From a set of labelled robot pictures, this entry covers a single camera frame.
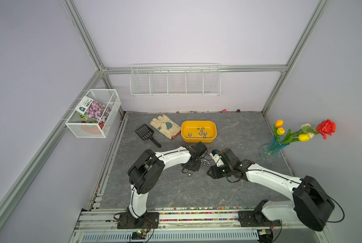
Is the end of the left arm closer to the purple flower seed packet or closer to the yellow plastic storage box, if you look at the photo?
the yellow plastic storage box

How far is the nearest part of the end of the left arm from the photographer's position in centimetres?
68

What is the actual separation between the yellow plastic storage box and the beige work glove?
6 cm

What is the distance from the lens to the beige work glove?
3.61 feet

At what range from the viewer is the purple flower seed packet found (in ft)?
2.39

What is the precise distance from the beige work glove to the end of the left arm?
0.31 m

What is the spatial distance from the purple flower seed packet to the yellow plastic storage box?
1.61ft

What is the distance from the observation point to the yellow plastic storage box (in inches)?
41.1
